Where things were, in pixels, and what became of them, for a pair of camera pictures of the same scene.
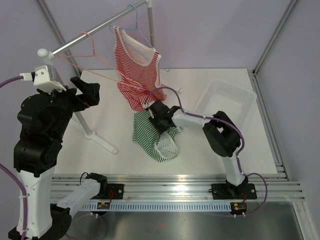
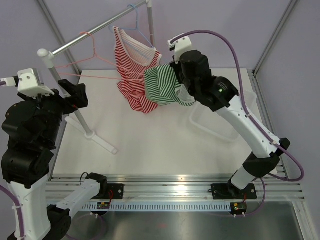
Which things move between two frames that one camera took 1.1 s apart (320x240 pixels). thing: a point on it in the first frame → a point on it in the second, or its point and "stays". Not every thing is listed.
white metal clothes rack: x=46 y=56 stays
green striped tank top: x=161 y=146 → x=160 y=82
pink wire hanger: x=94 y=54 → x=92 y=56
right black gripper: x=153 y=121 → x=176 y=67
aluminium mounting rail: x=66 y=191 stays
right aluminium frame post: x=279 y=26 stays
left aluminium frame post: x=56 y=31 stays
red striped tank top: x=138 y=70 stays
